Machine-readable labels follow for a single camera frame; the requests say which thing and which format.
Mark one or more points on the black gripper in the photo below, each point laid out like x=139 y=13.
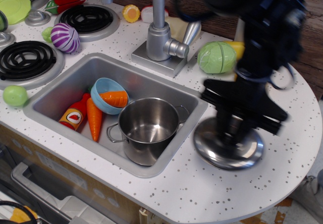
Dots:
x=247 y=100

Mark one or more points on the stainless steel pot lid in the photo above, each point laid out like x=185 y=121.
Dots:
x=215 y=149

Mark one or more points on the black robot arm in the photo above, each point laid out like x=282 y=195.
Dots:
x=271 y=39

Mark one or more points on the green toy cabbage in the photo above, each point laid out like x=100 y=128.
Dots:
x=216 y=57

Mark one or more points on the silver toy faucet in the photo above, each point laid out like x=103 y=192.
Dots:
x=160 y=52

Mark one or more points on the cream toy cheese wedge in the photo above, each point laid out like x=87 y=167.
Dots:
x=182 y=31

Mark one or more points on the orange toy carrot in bowl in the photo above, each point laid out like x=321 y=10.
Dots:
x=117 y=99

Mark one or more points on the light blue toy bowl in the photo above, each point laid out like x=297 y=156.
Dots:
x=103 y=85

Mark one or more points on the long orange toy carrot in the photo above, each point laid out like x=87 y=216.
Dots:
x=94 y=115

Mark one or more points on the red white toy radish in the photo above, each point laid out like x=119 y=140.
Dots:
x=149 y=14

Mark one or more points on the yellow toy lemon half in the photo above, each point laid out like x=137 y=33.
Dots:
x=131 y=13

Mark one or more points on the red toy ketchup bottle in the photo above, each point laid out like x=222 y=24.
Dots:
x=75 y=114

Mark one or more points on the back right black stove burner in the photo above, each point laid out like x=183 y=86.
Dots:
x=92 y=22

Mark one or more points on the silver toy sink basin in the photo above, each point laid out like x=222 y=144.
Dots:
x=96 y=69

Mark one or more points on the purple striped toy onion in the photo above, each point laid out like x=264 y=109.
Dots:
x=65 y=38

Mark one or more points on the small green toy vegetable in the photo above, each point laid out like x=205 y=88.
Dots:
x=46 y=34

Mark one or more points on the red toy chili pepper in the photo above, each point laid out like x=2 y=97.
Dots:
x=56 y=7

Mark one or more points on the green toy apple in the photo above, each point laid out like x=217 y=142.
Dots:
x=15 y=95

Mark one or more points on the front black stove burner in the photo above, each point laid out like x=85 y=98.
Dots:
x=30 y=64

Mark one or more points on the silver stove knob upper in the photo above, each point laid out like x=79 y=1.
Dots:
x=37 y=18

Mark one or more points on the silver stove knob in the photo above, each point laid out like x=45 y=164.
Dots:
x=6 y=39
x=37 y=18

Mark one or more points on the yellow toy on floor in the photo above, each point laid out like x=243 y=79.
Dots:
x=20 y=216

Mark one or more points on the silver stove knob lower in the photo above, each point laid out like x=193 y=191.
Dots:
x=6 y=39

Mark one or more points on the light green toy plate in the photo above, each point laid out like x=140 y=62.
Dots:
x=15 y=11

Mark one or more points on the dark green toy piece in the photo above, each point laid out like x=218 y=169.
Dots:
x=3 y=22

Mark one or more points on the right silver support post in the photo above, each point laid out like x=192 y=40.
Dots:
x=239 y=33

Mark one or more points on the silver oven door handle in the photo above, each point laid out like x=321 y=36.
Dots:
x=53 y=197

